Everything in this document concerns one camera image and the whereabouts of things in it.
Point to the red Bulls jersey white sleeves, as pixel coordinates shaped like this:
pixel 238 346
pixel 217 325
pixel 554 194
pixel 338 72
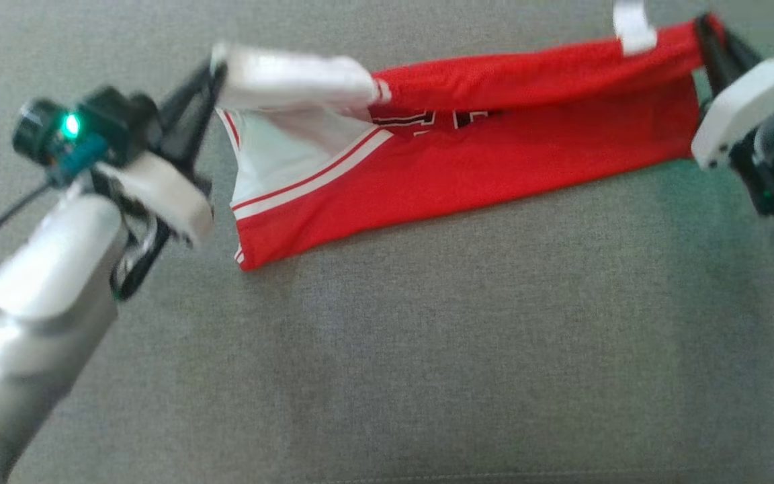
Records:
pixel 494 161

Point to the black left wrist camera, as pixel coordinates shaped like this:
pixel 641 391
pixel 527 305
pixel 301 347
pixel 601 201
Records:
pixel 111 121

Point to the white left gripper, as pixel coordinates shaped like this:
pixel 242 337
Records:
pixel 165 195

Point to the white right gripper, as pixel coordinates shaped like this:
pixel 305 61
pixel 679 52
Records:
pixel 743 101

